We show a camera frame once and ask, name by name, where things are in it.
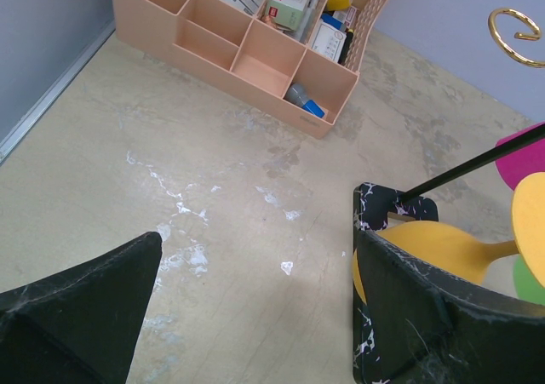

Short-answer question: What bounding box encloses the grey blue small bottle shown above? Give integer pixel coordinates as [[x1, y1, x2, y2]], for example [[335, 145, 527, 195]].
[[284, 83, 326, 118]]

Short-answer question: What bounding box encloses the white blue labelled box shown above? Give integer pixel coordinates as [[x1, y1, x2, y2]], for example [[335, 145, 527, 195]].
[[309, 13, 354, 65]]

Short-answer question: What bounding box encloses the peach plastic desk organizer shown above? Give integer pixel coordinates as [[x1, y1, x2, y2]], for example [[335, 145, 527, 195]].
[[112, 0, 387, 138]]

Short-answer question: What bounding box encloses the green plastic wine glass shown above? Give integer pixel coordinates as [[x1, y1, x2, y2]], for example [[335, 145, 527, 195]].
[[513, 255, 545, 306]]

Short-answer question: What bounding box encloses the orange plastic wine glass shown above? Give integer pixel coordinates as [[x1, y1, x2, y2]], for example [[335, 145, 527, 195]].
[[378, 172, 544, 286]]

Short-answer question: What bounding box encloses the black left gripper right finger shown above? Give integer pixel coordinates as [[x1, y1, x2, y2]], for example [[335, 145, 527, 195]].
[[353, 231, 544, 383]]

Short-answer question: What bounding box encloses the pink plastic wine glass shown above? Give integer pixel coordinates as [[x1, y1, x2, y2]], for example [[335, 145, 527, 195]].
[[495, 139, 545, 190]]

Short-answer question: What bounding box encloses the gold wire glass rack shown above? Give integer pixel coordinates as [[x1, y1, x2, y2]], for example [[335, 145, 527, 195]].
[[351, 8, 545, 384]]

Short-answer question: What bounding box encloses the white red medicine box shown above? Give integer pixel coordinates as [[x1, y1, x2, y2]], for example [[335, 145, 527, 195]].
[[264, 0, 310, 31]]

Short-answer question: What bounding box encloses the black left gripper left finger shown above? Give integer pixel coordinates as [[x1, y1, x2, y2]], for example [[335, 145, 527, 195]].
[[1, 232, 162, 383]]

